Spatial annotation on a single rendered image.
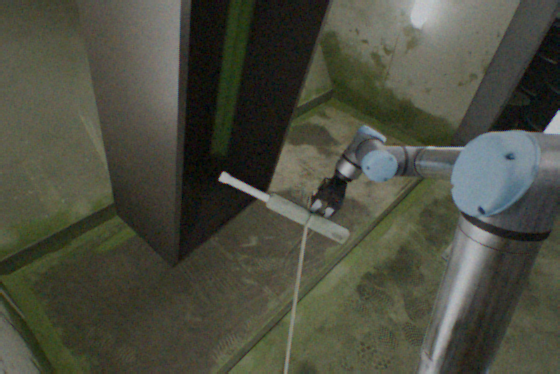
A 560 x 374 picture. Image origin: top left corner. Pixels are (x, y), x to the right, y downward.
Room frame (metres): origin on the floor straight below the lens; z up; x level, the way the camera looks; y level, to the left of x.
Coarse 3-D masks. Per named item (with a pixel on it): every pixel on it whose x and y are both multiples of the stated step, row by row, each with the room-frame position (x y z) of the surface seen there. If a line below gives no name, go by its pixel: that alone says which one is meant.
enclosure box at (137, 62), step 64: (128, 0) 0.77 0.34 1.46; (192, 0) 1.20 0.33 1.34; (256, 0) 1.36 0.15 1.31; (320, 0) 1.22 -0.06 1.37; (128, 64) 0.80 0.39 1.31; (192, 64) 1.24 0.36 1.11; (256, 64) 1.35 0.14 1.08; (128, 128) 0.84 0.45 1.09; (192, 128) 1.29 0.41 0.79; (256, 128) 1.34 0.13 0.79; (128, 192) 0.90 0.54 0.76; (192, 192) 1.18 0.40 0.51
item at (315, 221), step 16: (224, 176) 0.87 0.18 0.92; (256, 192) 0.86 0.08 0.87; (272, 192) 0.88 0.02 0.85; (272, 208) 0.83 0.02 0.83; (288, 208) 0.83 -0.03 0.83; (304, 208) 0.86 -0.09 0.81; (320, 208) 0.93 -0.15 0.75; (320, 224) 0.82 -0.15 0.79; (336, 224) 0.84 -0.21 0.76; (336, 240) 0.80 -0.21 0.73
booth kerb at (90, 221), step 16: (320, 96) 2.85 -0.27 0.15; (304, 112) 2.69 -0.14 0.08; (112, 208) 1.36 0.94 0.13; (80, 224) 1.22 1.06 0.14; (96, 224) 1.27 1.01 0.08; (48, 240) 1.09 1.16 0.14; (64, 240) 1.14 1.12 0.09; (16, 256) 0.98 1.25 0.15; (32, 256) 1.02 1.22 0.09; (0, 272) 0.91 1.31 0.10
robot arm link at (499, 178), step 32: (480, 160) 0.40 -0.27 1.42; (512, 160) 0.37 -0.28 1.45; (544, 160) 0.37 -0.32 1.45; (480, 192) 0.36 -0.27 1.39; (512, 192) 0.34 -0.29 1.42; (544, 192) 0.35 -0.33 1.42; (480, 224) 0.35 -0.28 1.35; (512, 224) 0.34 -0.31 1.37; (544, 224) 0.34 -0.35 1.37; (480, 256) 0.33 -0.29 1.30; (512, 256) 0.32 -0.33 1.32; (448, 288) 0.33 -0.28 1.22; (480, 288) 0.31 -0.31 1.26; (512, 288) 0.30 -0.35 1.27; (448, 320) 0.30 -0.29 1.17; (480, 320) 0.28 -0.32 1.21; (448, 352) 0.27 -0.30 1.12; (480, 352) 0.26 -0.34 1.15
